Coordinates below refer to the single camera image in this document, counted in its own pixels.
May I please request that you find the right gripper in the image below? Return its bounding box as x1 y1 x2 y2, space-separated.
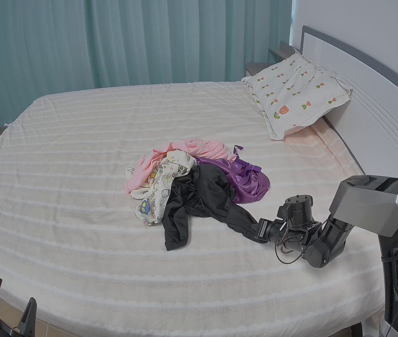
252 218 286 244

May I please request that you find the black T-shirt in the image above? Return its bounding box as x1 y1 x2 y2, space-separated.
163 164 268 252

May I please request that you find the bed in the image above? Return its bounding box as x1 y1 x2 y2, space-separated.
0 25 398 333

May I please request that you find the purple garment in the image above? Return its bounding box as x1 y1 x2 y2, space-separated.
195 145 271 204

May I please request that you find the white printed garment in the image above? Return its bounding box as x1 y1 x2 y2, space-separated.
126 150 199 227

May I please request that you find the pink garment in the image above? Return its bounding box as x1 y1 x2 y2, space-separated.
126 137 238 194

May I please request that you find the white printed pillow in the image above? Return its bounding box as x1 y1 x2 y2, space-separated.
241 53 353 140

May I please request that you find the grey bedside table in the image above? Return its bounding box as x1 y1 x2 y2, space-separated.
246 41 303 80

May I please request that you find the blue-green curtain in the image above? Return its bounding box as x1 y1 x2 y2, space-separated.
0 0 92 127
88 0 295 88

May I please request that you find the black cable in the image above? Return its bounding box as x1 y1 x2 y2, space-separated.
274 237 306 264

